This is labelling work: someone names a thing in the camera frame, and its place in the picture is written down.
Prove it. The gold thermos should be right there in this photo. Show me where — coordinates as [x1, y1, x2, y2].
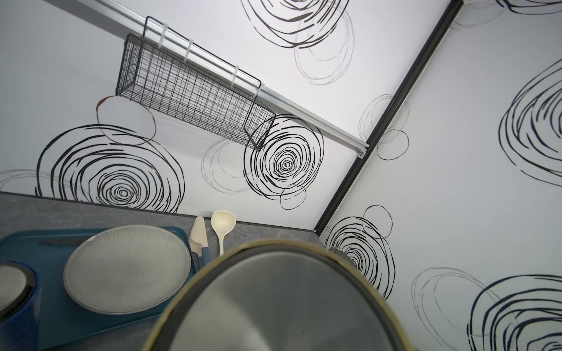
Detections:
[143, 239, 412, 350]

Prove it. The blue thermos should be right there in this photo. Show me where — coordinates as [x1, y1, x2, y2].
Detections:
[1, 261, 42, 350]

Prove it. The white thermos black lid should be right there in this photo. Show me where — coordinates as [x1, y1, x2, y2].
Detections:
[329, 247, 357, 267]

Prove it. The grey round plate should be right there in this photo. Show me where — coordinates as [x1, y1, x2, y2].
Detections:
[63, 225, 192, 315]

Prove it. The teal plastic tray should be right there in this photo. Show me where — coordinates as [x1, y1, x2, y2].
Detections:
[0, 225, 198, 351]

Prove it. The aluminium wall rail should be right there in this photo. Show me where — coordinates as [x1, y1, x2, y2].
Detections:
[79, 0, 368, 159]

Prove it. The cream ladle grey handle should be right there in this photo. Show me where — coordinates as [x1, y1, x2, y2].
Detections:
[211, 210, 237, 255]

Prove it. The cream spatula blue handle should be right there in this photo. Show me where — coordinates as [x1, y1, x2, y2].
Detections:
[189, 216, 211, 269]

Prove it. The black wire basket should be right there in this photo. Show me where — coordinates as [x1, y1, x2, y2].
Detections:
[116, 16, 275, 149]

